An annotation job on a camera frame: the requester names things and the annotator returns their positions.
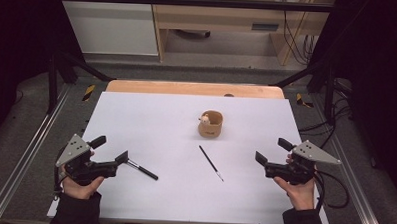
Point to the black metal stand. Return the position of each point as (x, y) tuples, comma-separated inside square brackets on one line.
[(329, 93), (53, 83)]

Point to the tan cup with animal figure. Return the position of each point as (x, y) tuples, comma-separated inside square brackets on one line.
[(211, 129)]

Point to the person's left hand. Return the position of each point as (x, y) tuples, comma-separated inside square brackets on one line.
[(80, 190)]

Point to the thin black brush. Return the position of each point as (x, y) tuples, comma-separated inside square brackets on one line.
[(211, 163)]

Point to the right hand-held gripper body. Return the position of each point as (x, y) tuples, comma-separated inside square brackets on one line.
[(294, 170)]

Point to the black horizontal frame bar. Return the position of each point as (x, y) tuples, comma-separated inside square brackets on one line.
[(190, 1)]

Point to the dark curtain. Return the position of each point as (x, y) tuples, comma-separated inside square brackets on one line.
[(19, 35), (381, 65)]

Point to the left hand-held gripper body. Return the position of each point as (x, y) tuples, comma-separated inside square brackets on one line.
[(74, 150)]

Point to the aluminium floor rail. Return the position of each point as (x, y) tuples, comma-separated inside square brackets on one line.
[(357, 187), (25, 152)]

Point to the person's right hand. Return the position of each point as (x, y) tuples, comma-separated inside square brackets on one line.
[(298, 195)]

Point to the light wooden desk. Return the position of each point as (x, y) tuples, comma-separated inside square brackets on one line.
[(223, 16)]

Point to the white cabinet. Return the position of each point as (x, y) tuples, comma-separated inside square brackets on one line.
[(112, 29)]

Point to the thick black makeup brush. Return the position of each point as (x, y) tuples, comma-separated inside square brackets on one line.
[(146, 172)]

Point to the white table cover board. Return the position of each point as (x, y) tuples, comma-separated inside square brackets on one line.
[(172, 124)]

